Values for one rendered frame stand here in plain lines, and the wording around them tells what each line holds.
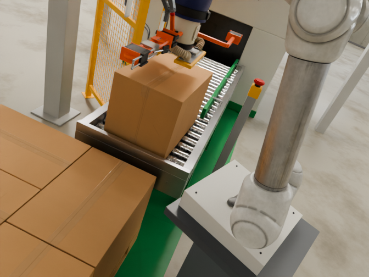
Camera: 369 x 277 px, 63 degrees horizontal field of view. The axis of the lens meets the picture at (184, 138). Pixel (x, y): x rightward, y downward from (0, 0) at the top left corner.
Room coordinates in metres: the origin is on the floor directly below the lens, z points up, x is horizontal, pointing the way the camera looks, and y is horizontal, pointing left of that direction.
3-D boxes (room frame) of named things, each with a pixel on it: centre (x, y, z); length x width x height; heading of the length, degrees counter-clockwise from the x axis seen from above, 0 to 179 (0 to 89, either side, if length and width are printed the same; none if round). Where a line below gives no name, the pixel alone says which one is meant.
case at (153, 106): (1.68, 0.22, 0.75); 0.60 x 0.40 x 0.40; 170
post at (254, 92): (1.83, -0.32, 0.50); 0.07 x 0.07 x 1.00; 83
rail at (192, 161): (2.44, -0.22, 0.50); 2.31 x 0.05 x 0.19; 173
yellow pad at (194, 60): (1.67, 0.12, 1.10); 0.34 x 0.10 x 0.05; 174
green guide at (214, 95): (2.80, -0.21, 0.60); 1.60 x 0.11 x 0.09; 173
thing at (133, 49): (1.08, 0.29, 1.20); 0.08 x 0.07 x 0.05; 174
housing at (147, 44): (1.22, 0.27, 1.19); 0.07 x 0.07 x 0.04; 84
